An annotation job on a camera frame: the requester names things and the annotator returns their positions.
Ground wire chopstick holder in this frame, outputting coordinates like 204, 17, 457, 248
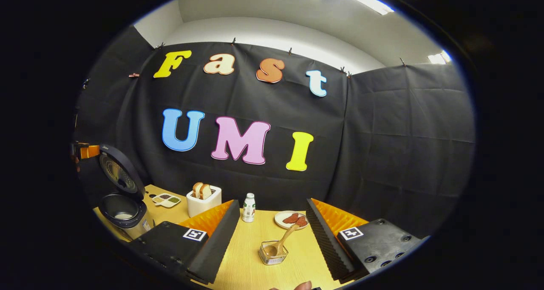
259, 240, 289, 266

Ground white toaster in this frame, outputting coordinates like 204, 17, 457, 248
186, 185, 222, 218

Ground divided condiment dish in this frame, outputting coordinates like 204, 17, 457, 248
152, 193, 181, 208

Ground black rice cooker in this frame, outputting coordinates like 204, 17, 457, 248
97, 144, 153, 240

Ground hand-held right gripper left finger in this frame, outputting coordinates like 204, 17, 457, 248
127, 199, 241, 285

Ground white plate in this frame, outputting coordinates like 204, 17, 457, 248
274, 210, 309, 230

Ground white milk bottle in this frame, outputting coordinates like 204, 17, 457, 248
242, 193, 256, 223

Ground wooden spoon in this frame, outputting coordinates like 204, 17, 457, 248
263, 223, 300, 256

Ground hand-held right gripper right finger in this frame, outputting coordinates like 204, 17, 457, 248
306, 198, 430, 282

